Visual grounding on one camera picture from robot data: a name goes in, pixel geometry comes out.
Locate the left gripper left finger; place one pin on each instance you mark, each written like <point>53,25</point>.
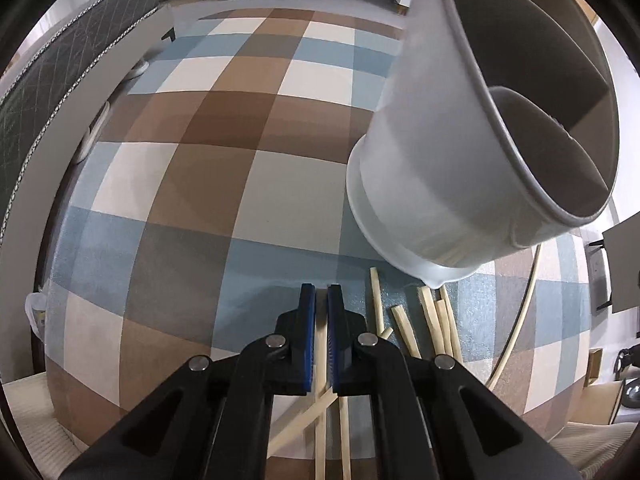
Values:
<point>210,419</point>

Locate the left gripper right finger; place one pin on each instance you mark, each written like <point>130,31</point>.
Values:
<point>432,419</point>

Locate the bamboo chopstick on rug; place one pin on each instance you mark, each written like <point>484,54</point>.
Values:
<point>317,408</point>
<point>406,331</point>
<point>432,320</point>
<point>376,293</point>
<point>345,438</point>
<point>448,324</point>

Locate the long curved bamboo chopstick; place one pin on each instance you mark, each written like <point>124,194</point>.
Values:
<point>517,325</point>

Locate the plastic bag on floor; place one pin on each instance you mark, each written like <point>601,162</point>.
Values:
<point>35,310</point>

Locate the checkered plaid rug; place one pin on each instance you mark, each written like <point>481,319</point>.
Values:
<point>214,192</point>

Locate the grey folding chair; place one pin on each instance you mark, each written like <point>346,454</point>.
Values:
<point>621,245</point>

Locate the white utensil holder cup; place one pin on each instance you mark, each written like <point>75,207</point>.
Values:
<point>496,131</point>

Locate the grey quilted bed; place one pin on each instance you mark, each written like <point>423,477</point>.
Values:
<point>48,101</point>

